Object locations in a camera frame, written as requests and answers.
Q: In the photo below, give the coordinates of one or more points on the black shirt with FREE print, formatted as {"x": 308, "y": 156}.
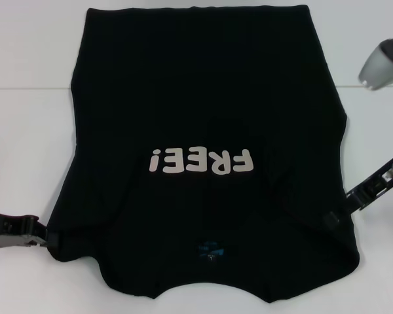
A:
{"x": 196, "y": 98}

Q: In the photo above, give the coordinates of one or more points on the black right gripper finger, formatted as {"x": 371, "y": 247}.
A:
{"x": 334, "y": 217}

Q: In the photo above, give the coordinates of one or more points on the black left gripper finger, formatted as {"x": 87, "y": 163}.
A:
{"x": 41, "y": 233}

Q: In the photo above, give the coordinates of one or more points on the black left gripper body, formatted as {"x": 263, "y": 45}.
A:
{"x": 6, "y": 225}

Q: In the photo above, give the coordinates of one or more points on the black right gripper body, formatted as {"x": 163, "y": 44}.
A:
{"x": 373, "y": 189}

